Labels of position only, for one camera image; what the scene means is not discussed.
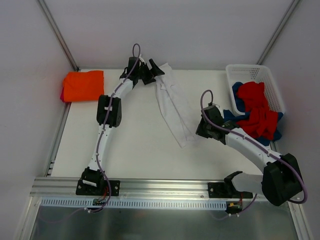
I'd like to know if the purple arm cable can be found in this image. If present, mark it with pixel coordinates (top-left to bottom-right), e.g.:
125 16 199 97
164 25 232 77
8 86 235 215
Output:
201 90 309 203
96 43 142 213

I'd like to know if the left aluminium frame post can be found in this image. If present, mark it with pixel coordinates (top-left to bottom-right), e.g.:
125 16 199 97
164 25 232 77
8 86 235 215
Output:
36 0 79 72

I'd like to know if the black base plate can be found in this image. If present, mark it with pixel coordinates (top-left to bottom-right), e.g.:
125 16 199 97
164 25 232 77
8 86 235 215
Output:
75 179 121 197
207 182 253 199

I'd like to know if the rear aluminium frame bar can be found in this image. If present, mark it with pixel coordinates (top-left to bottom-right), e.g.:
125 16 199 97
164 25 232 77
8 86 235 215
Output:
77 66 231 71

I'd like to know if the folded pink t shirt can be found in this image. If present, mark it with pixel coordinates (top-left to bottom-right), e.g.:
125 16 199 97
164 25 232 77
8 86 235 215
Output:
59 88 65 103

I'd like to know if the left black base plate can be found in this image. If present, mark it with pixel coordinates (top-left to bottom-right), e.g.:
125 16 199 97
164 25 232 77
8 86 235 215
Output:
75 179 121 197

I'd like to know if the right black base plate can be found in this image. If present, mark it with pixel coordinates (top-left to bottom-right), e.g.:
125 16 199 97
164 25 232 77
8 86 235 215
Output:
207 182 253 199

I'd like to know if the right aluminium frame post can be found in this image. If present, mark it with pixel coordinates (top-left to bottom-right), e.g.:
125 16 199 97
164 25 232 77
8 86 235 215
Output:
256 0 302 65

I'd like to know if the folded orange t shirt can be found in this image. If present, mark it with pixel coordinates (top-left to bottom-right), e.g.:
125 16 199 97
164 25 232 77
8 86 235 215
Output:
62 70 104 103

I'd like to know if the blue t shirt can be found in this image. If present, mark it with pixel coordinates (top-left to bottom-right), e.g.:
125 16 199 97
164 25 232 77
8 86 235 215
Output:
223 82 284 146

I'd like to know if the white plastic laundry basket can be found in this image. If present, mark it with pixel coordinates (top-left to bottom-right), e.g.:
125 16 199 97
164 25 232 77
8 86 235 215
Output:
225 64 286 116

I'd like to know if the white t shirt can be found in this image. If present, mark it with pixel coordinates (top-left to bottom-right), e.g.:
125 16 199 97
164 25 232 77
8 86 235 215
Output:
155 63 199 148

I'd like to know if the white slotted cable duct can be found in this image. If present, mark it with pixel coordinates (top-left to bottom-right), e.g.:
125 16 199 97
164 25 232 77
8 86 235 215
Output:
40 197 227 211

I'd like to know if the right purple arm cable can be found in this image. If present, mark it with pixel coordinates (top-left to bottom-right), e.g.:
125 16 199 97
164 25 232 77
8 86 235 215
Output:
201 90 309 203

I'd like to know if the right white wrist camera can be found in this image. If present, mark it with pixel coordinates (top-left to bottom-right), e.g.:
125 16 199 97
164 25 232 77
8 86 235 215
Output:
212 102 221 109

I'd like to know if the red t shirt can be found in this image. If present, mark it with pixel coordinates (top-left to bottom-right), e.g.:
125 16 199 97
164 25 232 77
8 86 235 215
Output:
235 81 282 141

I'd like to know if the aluminium frame post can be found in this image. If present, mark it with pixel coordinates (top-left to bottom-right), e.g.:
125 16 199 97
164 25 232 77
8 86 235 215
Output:
256 0 302 65
36 0 79 72

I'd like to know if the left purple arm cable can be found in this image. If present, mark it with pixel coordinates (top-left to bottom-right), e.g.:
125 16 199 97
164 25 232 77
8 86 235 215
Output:
96 43 142 213

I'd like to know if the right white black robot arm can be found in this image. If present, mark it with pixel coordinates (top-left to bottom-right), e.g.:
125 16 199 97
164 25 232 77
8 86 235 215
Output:
196 105 308 206

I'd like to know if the aluminium mounting rail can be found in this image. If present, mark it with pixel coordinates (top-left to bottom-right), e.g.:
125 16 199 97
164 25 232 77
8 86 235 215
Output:
29 176 300 201

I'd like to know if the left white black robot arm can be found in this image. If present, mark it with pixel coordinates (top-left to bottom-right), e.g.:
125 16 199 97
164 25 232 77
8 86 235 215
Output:
75 56 165 197

